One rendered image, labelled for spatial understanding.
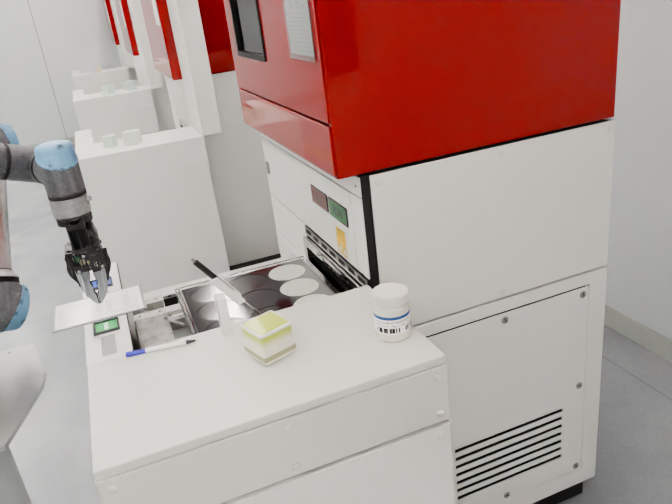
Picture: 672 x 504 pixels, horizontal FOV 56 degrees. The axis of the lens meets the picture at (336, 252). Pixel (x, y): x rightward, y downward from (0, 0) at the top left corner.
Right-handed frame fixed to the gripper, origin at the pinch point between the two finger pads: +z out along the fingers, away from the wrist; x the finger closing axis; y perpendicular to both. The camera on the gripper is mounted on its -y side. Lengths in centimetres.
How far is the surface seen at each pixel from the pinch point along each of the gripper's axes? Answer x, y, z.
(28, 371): -21.2, -14.0, 20.5
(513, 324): 97, 19, 29
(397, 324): 52, 45, 2
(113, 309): 2.1, -4.8, 6.2
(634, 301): 206, -44, 84
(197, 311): 20.8, -4.8, 12.5
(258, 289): 37.4, -7.7, 12.5
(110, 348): 0.2, 12.7, 6.9
